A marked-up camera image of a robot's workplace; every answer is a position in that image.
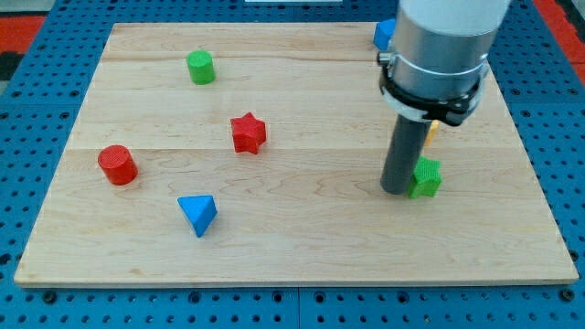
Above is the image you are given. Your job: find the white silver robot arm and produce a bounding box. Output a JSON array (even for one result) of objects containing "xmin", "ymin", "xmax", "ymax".
[{"xmin": 378, "ymin": 0, "xmax": 510, "ymax": 100}]

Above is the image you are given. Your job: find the yellow block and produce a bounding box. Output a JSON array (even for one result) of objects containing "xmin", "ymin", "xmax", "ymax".
[{"xmin": 424, "ymin": 121, "xmax": 439, "ymax": 146}]

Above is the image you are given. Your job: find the black clamp ring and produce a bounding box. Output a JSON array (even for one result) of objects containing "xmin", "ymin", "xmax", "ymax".
[{"xmin": 377, "ymin": 50, "xmax": 489, "ymax": 128}]

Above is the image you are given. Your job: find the green star block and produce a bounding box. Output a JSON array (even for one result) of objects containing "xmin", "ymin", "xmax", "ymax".
[{"xmin": 408, "ymin": 155, "xmax": 442, "ymax": 198}]

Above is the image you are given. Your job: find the red star block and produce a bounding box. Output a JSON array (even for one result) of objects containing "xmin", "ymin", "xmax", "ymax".
[{"xmin": 230, "ymin": 112, "xmax": 267, "ymax": 154}]

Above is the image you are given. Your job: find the red cylinder block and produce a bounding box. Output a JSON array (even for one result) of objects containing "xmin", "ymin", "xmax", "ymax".
[{"xmin": 98, "ymin": 144, "xmax": 138, "ymax": 186}]

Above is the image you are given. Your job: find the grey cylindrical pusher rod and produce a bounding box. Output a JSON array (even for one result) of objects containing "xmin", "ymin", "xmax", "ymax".
[{"xmin": 380, "ymin": 115, "xmax": 431, "ymax": 195}]

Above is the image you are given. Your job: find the light wooden board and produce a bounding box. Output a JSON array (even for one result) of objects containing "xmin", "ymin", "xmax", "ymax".
[{"xmin": 15, "ymin": 23, "xmax": 579, "ymax": 288}]

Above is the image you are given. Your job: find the blue cube block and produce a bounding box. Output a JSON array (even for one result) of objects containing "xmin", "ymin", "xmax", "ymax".
[{"xmin": 373, "ymin": 18, "xmax": 396, "ymax": 50}]

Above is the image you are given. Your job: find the blue triangular prism block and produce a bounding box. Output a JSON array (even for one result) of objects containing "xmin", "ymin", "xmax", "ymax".
[{"xmin": 177, "ymin": 195, "xmax": 218, "ymax": 238}]

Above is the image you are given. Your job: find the green cylinder block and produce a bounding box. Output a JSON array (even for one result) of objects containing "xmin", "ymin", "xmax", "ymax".
[{"xmin": 186, "ymin": 49, "xmax": 216, "ymax": 85}]

